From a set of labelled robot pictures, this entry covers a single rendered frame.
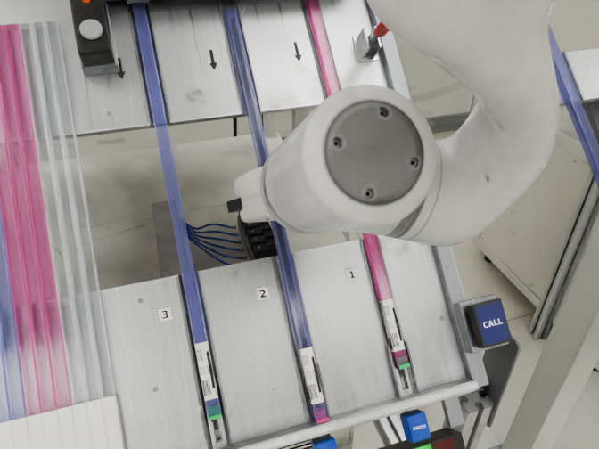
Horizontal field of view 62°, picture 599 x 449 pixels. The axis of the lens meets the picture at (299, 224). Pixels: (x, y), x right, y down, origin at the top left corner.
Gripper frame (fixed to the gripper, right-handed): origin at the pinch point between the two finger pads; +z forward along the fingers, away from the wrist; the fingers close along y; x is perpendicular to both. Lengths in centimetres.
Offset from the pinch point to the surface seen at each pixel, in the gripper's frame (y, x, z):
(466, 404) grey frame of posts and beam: -21.4, 30.7, 2.5
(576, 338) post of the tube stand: -47, 29, 10
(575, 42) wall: -219, -68, 170
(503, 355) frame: -24.9, 24.1, -2.4
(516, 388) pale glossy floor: -74, 61, 69
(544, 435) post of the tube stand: -48, 51, 25
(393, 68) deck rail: -19.7, -14.8, 2.1
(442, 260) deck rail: -19.2, 10.8, -2.2
